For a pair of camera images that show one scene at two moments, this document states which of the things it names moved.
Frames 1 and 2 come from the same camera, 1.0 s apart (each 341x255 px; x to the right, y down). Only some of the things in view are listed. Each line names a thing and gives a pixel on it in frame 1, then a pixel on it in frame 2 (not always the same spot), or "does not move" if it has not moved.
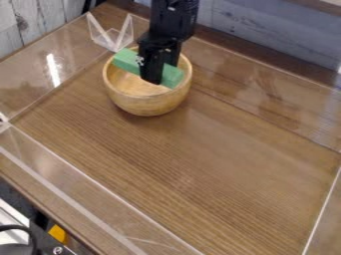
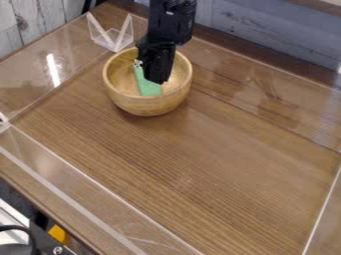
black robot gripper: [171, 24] does not move
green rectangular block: [127, 60] to [150, 88]
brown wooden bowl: [138, 97] does not move
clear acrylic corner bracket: [114, 40] does not move
